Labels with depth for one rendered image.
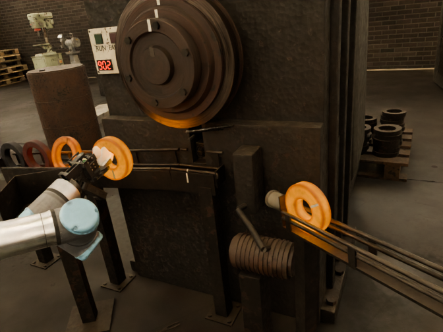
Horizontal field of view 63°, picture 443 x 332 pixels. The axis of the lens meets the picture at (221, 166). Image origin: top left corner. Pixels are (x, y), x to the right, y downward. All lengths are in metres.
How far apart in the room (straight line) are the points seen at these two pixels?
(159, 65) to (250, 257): 0.69
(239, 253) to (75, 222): 0.56
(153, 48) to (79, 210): 0.55
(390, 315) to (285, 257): 0.73
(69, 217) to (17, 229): 0.11
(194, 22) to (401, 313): 1.43
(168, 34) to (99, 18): 0.54
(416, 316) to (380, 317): 0.14
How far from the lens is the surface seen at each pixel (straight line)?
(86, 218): 0.95
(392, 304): 1.86
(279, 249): 1.22
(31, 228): 0.95
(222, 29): 1.17
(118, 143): 1.26
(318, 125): 1.26
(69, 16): 10.46
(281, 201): 1.13
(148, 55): 1.21
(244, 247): 1.25
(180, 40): 1.15
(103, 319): 1.89
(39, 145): 1.97
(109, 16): 1.62
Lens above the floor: 1.25
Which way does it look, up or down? 23 degrees down
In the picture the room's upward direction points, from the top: 6 degrees counter-clockwise
